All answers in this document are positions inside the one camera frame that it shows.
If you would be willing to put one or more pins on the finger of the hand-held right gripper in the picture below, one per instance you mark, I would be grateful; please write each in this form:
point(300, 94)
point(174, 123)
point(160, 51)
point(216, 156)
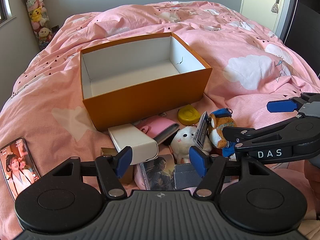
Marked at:
point(240, 133)
point(281, 106)

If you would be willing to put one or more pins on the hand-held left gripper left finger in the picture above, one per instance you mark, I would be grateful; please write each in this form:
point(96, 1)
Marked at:
point(124, 160)

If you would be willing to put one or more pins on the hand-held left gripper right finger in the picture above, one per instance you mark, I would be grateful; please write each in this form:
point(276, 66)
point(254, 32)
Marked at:
point(197, 161)

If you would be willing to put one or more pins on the brown plush toy blue hat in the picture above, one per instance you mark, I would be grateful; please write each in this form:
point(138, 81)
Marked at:
point(217, 130)

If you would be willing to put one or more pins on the orange cardboard box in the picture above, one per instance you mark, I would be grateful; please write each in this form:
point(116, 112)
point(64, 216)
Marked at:
point(145, 100)

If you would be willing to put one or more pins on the grey denim pouch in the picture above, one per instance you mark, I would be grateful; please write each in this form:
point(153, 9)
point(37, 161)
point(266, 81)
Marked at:
point(185, 177)

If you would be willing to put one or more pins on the white rectangular box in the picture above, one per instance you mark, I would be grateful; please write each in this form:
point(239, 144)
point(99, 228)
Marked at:
point(140, 142)

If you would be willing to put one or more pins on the white plush toy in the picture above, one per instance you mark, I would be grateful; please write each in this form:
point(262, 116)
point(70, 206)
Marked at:
point(183, 140)

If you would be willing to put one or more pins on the illustrated picture card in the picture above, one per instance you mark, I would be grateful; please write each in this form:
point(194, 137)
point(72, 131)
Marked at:
point(157, 172)

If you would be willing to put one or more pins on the pink wallet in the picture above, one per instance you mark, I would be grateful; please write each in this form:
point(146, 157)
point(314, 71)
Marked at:
point(160, 126)

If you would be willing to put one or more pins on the small hanging fabric sachet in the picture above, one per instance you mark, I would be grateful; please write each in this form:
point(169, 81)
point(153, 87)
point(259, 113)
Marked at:
point(274, 8)

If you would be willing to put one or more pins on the dark wardrobe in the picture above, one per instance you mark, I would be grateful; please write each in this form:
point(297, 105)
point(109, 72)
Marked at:
point(305, 10)

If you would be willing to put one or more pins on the white door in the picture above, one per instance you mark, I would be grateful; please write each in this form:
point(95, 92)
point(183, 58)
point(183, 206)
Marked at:
point(260, 5)

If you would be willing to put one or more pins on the smartphone with lit screen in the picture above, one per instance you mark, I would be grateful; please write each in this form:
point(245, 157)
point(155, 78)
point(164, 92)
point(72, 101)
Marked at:
point(17, 165)

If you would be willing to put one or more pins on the pink printed blanket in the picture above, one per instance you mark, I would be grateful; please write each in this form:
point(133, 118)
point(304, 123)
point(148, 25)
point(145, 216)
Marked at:
point(50, 80)

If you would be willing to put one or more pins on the clear tube of plush toys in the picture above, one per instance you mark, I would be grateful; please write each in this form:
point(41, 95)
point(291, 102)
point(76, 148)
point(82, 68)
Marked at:
point(37, 12)

